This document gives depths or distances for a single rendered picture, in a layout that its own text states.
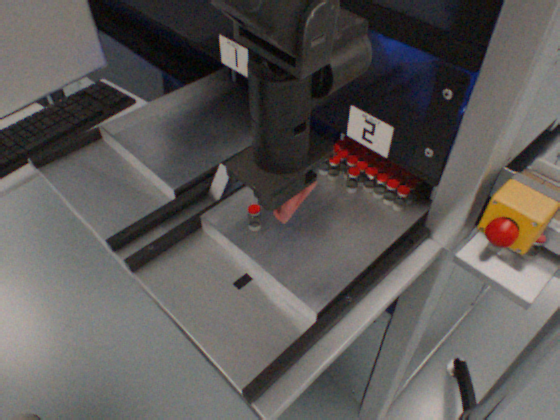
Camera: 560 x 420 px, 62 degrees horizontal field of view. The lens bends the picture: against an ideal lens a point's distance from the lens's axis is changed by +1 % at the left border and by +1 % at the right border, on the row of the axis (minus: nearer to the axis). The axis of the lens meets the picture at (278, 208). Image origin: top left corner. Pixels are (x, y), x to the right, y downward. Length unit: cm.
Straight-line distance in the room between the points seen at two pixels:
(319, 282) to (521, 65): 40
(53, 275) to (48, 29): 101
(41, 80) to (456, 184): 103
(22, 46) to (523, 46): 107
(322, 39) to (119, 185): 62
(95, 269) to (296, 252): 130
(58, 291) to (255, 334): 135
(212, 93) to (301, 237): 48
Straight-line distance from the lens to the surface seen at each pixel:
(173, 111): 107
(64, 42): 136
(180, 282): 74
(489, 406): 135
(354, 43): 46
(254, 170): 46
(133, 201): 88
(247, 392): 62
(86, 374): 173
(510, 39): 61
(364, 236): 79
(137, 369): 169
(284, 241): 77
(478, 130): 67
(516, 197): 71
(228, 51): 98
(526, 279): 82
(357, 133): 79
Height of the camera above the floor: 148
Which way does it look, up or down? 47 degrees down
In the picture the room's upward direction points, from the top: straight up
